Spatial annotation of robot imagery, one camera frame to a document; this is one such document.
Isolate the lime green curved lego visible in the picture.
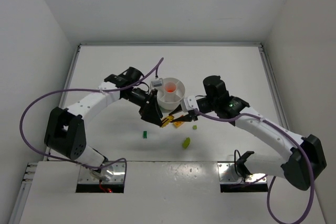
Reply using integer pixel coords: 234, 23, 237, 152
182, 137, 191, 149

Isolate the yellow lego plate brick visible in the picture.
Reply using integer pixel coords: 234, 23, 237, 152
173, 121, 184, 129

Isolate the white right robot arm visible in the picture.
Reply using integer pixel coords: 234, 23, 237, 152
170, 76, 327, 190

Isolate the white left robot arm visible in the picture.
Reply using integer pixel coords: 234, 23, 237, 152
44, 67, 163, 170

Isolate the white round divided container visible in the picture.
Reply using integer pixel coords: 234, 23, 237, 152
156, 78, 185, 111

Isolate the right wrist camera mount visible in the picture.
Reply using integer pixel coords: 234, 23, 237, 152
181, 95, 198, 112

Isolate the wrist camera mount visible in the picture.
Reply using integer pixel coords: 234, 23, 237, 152
150, 78, 164, 90
181, 95, 198, 112

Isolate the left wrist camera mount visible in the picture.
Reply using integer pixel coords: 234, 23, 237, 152
150, 78, 164, 90

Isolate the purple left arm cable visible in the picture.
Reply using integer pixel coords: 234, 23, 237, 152
19, 57, 164, 171

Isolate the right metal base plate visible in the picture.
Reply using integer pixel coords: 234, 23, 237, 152
217, 162, 267, 185

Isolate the metal base plate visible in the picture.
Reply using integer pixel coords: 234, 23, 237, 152
217, 162, 267, 185
78, 162, 125, 185

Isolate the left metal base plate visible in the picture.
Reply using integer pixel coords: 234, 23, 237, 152
78, 162, 125, 185

